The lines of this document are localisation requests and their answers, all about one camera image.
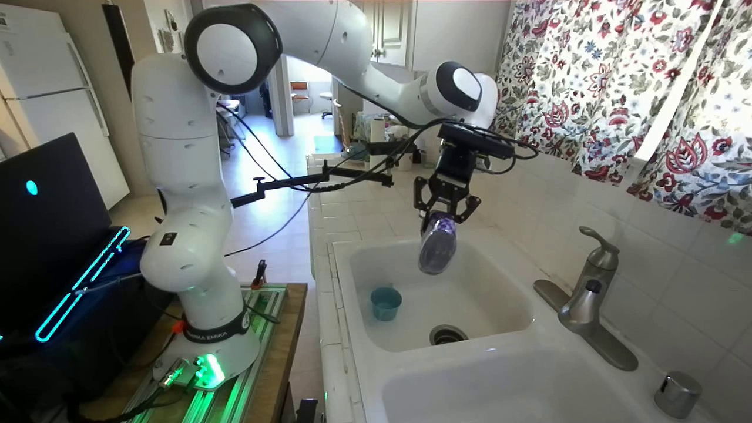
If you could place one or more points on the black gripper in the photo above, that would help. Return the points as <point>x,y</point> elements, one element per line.
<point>456,169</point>

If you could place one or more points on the purple floral dish soap bottle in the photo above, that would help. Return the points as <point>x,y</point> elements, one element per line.
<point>434,251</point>

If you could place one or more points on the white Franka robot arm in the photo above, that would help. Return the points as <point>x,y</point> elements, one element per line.
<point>178,156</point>

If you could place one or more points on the white double basin sink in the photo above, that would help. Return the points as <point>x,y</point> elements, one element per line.
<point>485,314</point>

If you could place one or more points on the metal sink drain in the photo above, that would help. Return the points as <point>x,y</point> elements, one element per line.
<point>447,336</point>

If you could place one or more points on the brushed metal sink faucet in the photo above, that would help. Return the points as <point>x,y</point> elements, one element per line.
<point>588,298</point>

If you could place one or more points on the round metal sink knob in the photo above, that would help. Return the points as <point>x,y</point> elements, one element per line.
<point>678,397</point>

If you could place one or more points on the blue plastic cup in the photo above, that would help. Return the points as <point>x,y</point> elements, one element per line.
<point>386,305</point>

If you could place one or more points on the floral print window curtain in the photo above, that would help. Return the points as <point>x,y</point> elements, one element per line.
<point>579,78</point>

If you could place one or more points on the black table clamp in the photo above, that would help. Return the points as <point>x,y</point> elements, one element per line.
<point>258,274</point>

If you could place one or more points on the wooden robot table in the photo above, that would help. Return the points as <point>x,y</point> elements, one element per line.
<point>282,354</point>

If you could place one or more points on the metal robot mounting plate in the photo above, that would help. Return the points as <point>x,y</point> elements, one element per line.
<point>235,392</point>

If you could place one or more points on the black tall panel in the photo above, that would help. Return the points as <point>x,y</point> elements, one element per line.
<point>125,86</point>

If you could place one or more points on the white refrigerator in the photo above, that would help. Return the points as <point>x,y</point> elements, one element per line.
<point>54,78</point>

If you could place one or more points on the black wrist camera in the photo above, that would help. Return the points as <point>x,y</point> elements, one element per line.
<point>470,140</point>

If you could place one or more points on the black jointed camera arm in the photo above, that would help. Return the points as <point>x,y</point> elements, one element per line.
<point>296,182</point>

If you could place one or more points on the white wall picture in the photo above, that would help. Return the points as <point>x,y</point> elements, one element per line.
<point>166,32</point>

